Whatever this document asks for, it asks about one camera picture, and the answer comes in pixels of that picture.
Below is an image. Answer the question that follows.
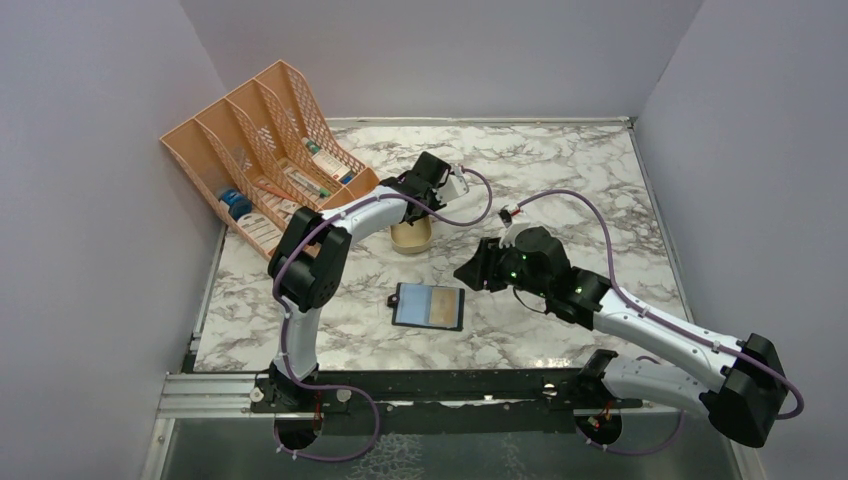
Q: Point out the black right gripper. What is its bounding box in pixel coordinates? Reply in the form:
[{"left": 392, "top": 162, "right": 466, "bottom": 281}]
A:
[{"left": 455, "top": 234, "right": 551, "bottom": 299}]

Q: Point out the yellow credit card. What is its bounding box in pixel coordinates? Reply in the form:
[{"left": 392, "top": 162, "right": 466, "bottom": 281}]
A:
[{"left": 428, "top": 287, "right": 460, "bottom": 328}]

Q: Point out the black leather card holder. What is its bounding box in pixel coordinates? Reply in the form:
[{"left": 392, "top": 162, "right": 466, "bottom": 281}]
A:
[{"left": 386, "top": 282, "right": 465, "bottom": 332}]

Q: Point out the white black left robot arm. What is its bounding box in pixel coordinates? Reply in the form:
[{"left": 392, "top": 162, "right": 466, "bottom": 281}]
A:
[{"left": 268, "top": 152, "right": 468, "bottom": 411}]

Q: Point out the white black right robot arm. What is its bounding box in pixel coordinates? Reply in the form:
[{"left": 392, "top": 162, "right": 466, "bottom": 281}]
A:
[{"left": 454, "top": 225, "right": 789, "bottom": 448}]

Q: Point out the beige card tray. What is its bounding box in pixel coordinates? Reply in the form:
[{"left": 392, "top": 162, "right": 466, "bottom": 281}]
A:
[{"left": 389, "top": 217, "right": 433, "bottom": 255}]

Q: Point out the white label card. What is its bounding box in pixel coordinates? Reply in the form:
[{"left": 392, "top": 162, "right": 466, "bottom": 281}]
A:
[{"left": 236, "top": 213, "right": 283, "bottom": 254}]

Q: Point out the white glue stick box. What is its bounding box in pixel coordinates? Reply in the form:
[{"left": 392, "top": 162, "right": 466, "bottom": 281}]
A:
[{"left": 301, "top": 137, "right": 354, "bottom": 184}]

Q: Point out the orange plastic desk organizer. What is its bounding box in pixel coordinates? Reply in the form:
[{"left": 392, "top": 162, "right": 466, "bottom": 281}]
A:
[{"left": 160, "top": 60, "right": 379, "bottom": 258}]

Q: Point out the orange pen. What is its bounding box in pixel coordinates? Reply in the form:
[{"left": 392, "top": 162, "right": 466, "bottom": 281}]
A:
[{"left": 253, "top": 182, "right": 298, "bottom": 203}]

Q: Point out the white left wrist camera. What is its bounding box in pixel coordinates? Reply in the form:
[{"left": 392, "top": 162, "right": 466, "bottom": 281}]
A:
[{"left": 436, "top": 167, "right": 469, "bottom": 204}]

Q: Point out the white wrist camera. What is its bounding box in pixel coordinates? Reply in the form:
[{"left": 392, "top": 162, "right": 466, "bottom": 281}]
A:
[
  {"left": 436, "top": 167, "right": 469, "bottom": 204},
  {"left": 498, "top": 206, "right": 531, "bottom": 248}
]

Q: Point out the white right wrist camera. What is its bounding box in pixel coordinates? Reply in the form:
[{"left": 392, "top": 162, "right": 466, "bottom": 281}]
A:
[{"left": 498, "top": 206, "right": 531, "bottom": 248}]

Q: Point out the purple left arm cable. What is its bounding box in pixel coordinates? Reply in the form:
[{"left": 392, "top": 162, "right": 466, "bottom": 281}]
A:
[{"left": 271, "top": 166, "right": 495, "bottom": 392}]

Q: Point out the black mounting base rail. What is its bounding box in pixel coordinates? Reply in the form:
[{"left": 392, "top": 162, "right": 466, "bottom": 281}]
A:
[{"left": 249, "top": 368, "right": 643, "bottom": 437}]

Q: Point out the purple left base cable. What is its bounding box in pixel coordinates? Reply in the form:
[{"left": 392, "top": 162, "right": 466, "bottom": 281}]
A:
[{"left": 272, "top": 384, "right": 383, "bottom": 464}]

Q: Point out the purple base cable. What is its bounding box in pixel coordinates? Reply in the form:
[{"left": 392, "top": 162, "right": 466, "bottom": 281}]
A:
[
  {"left": 573, "top": 357, "right": 685, "bottom": 458},
  {"left": 272, "top": 384, "right": 383, "bottom": 464}
]

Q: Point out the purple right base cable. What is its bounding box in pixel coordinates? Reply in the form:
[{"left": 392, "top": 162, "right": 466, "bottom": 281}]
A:
[{"left": 573, "top": 357, "right": 685, "bottom": 458}]

